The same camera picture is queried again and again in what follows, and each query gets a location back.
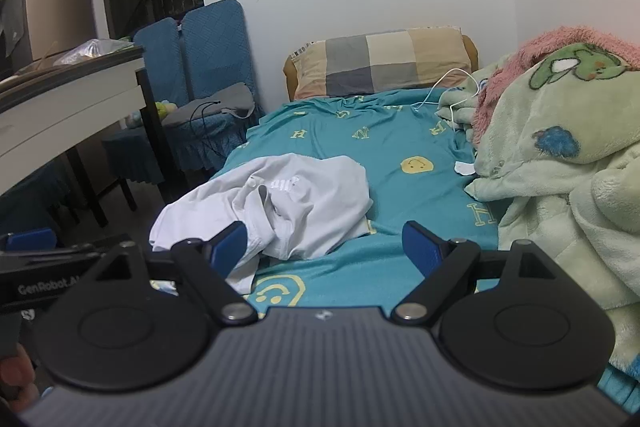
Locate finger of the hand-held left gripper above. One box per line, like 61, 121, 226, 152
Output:
0, 228, 101, 262

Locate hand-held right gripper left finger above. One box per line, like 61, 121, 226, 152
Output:
95, 223, 258, 323

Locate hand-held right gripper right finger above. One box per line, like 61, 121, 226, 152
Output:
392, 221, 556, 323

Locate white t-shirt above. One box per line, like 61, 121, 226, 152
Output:
149, 153, 373, 295

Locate person's left hand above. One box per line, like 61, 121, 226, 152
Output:
0, 343, 40, 414

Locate teal printed bed sheet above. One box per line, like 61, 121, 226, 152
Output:
152, 88, 640, 415

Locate white desk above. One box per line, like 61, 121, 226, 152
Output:
0, 41, 188, 228

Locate green fleece blanket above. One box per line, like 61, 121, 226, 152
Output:
435, 25, 640, 380

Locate grey cloth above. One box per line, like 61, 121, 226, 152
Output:
161, 83, 256, 128

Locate green yellow plush toy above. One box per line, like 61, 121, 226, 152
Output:
125, 99, 178, 128

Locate brown pillow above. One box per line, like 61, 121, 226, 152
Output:
283, 34, 480, 102

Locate plaid pillow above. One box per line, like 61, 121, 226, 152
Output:
291, 27, 473, 100

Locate clear plastic bag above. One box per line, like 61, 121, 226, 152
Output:
54, 38, 138, 66

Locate blue covered chair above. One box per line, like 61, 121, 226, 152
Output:
161, 0, 265, 172
102, 18, 190, 185

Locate cardboard box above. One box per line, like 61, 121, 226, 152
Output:
22, 0, 98, 62

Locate thin black cable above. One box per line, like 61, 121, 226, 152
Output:
189, 99, 236, 158

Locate white charging cable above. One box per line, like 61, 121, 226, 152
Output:
411, 68, 488, 132

